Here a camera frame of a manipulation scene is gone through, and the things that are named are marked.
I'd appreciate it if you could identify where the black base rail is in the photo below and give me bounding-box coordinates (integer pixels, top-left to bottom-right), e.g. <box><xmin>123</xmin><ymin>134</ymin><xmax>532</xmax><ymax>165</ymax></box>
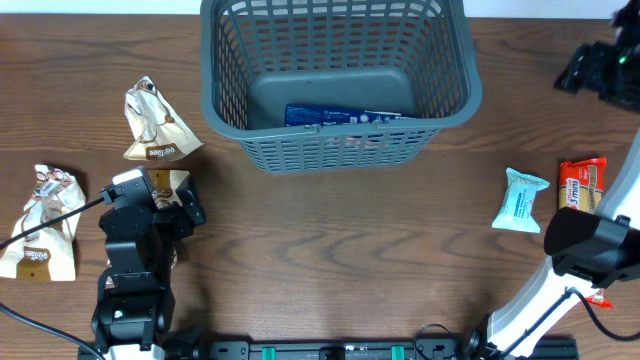
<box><xmin>77</xmin><ymin>337</ymin><xmax>580</xmax><ymax>360</ymax></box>

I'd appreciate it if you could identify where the cream pouch far left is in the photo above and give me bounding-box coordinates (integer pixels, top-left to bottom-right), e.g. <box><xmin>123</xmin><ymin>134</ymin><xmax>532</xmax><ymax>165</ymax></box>
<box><xmin>1</xmin><ymin>164</ymin><xmax>86</xmax><ymax>282</ymax></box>

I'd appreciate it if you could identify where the cream snack pouch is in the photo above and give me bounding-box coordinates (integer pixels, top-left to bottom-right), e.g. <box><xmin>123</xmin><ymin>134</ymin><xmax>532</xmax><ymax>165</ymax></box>
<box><xmin>124</xmin><ymin>76</ymin><xmax>203</xmax><ymax>162</ymax></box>

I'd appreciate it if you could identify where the grey plastic basket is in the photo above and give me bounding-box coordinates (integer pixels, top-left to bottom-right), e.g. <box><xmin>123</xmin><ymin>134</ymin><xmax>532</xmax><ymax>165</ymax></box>
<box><xmin>200</xmin><ymin>0</ymin><xmax>482</xmax><ymax>174</ymax></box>

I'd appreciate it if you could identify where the orange spaghetti packet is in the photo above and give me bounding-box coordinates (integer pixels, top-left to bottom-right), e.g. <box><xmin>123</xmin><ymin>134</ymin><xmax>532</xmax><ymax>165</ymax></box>
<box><xmin>556</xmin><ymin>157</ymin><xmax>615</xmax><ymax>310</ymax></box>

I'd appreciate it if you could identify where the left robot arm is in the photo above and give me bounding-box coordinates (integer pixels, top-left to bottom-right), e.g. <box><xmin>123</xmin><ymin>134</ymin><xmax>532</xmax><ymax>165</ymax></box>
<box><xmin>91</xmin><ymin>169</ymin><xmax>209</xmax><ymax>359</ymax></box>

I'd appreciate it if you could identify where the cream pouch under arm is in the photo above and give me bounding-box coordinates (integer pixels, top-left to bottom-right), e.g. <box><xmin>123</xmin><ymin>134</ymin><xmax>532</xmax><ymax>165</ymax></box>
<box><xmin>102</xmin><ymin>169</ymin><xmax>191</xmax><ymax>286</ymax></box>

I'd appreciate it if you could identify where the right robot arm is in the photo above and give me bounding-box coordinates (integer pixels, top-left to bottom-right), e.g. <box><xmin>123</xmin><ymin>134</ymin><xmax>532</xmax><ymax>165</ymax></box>
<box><xmin>455</xmin><ymin>0</ymin><xmax>639</xmax><ymax>359</ymax></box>

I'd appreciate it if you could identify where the blue carton box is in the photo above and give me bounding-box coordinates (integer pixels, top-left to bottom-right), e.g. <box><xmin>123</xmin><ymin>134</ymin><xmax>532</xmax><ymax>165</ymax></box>
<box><xmin>284</xmin><ymin>104</ymin><xmax>413</xmax><ymax>127</ymax></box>

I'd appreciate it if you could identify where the light teal wipes packet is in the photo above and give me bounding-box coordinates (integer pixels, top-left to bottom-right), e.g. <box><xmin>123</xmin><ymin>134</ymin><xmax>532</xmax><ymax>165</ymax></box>
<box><xmin>492</xmin><ymin>167</ymin><xmax>550</xmax><ymax>233</ymax></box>

